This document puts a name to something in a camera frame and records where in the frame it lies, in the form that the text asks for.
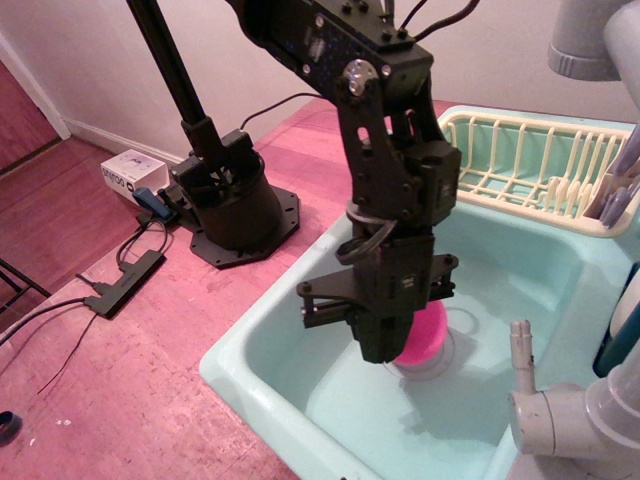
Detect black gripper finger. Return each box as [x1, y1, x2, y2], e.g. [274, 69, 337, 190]
[347, 312, 385, 363]
[383, 311, 414, 361]

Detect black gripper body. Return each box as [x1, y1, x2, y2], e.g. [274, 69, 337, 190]
[297, 227, 458, 330]

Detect pink plastic cup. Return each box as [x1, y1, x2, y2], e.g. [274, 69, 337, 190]
[394, 300, 448, 366]

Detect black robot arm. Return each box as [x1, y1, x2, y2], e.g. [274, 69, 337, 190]
[129, 1, 461, 363]

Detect teal toy sink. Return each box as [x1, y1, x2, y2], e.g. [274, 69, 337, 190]
[200, 198, 639, 479]

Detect cream dish rack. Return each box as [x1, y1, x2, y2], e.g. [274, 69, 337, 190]
[439, 106, 639, 237]

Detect grey toy faucet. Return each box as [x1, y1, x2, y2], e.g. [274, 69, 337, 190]
[507, 320, 639, 479]

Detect lavender utensils in rack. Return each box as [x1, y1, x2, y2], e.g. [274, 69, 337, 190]
[599, 125, 639, 229]

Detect black USB hub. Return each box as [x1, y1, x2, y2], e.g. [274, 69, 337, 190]
[76, 250, 166, 320]

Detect blue clamp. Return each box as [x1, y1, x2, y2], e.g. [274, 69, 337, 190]
[132, 187, 176, 222]

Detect white Oculus box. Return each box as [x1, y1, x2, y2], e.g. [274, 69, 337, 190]
[100, 150, 170, 204]

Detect black tape roll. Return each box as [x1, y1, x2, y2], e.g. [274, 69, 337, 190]
[0, 410, 23, 447]

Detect black power cable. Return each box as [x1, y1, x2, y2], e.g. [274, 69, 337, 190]
[239, 91, 321, 132]

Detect grey cable on table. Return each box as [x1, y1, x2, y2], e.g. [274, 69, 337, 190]
[0, 296, 87, 347]

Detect black metal chair frame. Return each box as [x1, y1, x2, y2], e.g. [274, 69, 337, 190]
[0, 259, 52, 313]

